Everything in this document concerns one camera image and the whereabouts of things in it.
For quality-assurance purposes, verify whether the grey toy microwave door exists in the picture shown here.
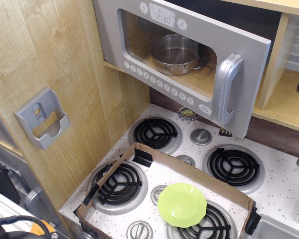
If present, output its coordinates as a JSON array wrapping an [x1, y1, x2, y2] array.
[[93, 0, 271, 138]]

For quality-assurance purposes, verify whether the hanging small spatula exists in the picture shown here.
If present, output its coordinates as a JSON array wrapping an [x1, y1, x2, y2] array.
[[219, 128, 233, 137]]

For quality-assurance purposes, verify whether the back right black burner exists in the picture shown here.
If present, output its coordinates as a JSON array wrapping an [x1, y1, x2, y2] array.
[[207, 148, 260, 187]]

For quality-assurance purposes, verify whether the black burner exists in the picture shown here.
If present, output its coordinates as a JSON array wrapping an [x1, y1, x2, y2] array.
[[132, 118, 178, 149], [95, 162, 143, 205], [176, 203, 232, 239], [207, 148, 260, 187]]

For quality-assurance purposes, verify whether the grey back stove knob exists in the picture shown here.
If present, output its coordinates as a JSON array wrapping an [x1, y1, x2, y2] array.
[[190, 129, 212, 146]]

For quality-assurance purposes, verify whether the grey stove knob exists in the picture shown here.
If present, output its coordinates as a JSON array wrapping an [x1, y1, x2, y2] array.
[[150, 185, 167, 206], [176, 155, 196, 167], [126, 220, 153, 239], [190, 129, 212, 146]]

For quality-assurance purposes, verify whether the hanging round strainer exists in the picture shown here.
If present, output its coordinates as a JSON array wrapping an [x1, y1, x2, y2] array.
[[178, 107, 198, 122]]

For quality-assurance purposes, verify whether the steel pot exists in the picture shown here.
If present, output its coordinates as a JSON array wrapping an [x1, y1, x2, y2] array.
[[149, 34, 209, 76]]

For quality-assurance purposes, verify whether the grey middle stove knob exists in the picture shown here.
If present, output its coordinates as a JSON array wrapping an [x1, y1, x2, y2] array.
[[176, 155, 196, 167]]

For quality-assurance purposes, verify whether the grey sink basin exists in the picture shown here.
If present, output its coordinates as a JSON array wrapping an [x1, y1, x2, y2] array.
[[249, 214, 299, 239]]

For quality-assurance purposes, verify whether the back left black burner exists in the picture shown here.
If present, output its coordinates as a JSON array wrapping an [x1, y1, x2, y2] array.
[[132, 118, 178, 149]]

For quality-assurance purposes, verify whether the front right black burner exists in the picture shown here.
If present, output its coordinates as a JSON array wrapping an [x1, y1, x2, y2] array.
[[176, 203, 232, 239]]

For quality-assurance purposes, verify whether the green plastic plate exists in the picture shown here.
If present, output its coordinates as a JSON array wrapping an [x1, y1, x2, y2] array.
[[157, 183, 207, 228]]

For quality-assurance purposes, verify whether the grey centre stove knob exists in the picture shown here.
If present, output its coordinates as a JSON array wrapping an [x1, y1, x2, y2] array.
[[150, 185, 167, 206]]

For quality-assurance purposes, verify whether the front left black burner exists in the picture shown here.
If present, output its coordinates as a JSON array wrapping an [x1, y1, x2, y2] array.
[[95, 162, 143, 205]]

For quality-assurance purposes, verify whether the grey front stove knob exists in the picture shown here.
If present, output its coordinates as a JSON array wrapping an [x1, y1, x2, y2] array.
[[126, 220, 153, 239]]

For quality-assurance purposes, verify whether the orange tape piece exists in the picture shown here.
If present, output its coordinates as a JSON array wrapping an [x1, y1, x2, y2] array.
[[30, 220, 55, 236]]

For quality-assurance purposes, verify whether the cardboard tray wall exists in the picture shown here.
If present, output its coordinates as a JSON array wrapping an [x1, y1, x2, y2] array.
[[75, 143, 260, 239]]

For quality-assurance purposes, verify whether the grey wall holder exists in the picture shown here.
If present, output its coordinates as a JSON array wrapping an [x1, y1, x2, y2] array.
[[14, 87, 71, 150]]

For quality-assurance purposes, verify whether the grey oven door handle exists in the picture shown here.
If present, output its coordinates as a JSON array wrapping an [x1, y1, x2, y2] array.
[[24, 190, 43, 218]]

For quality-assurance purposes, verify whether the black braided cable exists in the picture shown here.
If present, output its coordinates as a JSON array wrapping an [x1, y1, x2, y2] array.
[[0, 215, 52, 239]]

